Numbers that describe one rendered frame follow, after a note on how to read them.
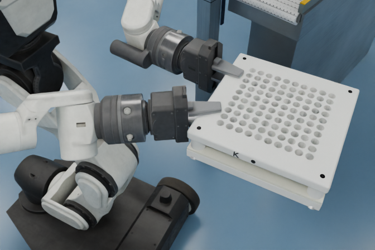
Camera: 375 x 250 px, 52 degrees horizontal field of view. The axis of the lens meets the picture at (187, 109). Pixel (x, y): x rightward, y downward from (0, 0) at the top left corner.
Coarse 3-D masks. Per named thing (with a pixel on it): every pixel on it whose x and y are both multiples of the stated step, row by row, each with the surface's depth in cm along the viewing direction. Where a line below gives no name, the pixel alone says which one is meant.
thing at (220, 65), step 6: (216, 60) 77; (222, 60) 78; (216, 66) 76; (222, 66) 76; (228, 66) 76; (234, 66) 76; (222, 72) 76; (228, 72) 75; (234, 72) 75; (240, 72) 75
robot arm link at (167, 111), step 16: (128, 96) 68; (160, 96) 67; (176, 96) 65; (128, 112) 65; (144, 112) 67; (160, 112) 65; (176, 112) 65; (128, 128) 65; (144, 128) 67; (160, 128) 68; (176, 128) 68
